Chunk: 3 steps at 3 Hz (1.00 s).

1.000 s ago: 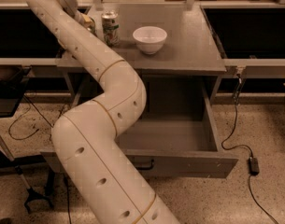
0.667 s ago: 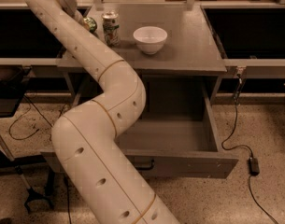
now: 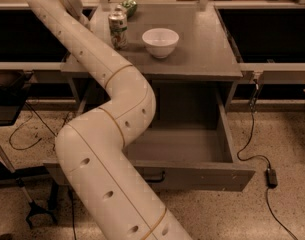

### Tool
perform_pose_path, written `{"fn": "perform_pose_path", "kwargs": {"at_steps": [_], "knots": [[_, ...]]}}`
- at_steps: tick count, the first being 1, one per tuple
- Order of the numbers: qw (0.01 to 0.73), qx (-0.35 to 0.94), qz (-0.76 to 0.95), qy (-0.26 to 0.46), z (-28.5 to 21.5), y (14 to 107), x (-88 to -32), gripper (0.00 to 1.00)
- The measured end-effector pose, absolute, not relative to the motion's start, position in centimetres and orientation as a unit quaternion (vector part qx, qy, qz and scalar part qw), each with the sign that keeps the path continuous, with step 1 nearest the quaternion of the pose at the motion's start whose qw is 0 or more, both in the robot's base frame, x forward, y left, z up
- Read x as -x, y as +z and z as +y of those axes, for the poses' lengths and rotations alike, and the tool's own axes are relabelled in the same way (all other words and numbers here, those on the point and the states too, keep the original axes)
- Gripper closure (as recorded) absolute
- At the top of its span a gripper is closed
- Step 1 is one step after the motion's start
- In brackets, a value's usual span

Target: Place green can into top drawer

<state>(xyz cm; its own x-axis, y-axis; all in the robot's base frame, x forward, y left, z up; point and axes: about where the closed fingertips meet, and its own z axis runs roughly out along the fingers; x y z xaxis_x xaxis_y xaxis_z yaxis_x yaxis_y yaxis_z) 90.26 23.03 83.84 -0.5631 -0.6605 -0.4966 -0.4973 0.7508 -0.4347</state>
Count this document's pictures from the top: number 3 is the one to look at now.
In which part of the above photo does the open grey top drawer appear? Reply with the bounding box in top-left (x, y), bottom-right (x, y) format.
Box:
top-left (48, 80), bottom-right (254, 192)

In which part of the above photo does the black drawer handle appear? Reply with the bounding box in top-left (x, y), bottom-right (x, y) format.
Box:
top-left (145, 171), bottom-right (166, 184)

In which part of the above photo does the white ceramic bowl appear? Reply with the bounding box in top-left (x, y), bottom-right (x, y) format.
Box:
top-left (142, 28), bottom-right (180, 59)

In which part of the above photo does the black floor cable left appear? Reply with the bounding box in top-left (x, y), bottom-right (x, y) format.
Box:
top-left (8, 102), bottom-right (60, 152)

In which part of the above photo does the black power adapter with cable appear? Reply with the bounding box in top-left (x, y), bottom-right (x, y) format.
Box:
top-left (237, 80), bottom-right (299, 240)

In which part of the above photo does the green soda can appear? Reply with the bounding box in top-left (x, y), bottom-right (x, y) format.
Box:
top-left (116, 0), bottom-right (138, 18)

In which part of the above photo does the black tripod stand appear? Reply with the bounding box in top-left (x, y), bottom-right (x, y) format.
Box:
top-left (0, 132), bottom-right (59, 230)

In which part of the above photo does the white green upright can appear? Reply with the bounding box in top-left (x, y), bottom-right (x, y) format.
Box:
top-left (108, 11), bottom-right (128, 49)

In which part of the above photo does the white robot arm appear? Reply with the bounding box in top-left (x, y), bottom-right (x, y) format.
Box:
top-left (27, 0), bottom-right (192, 240)

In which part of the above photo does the dark tray on stand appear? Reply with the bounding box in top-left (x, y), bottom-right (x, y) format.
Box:
top-left (0, 70), bottom-right (31, 126)

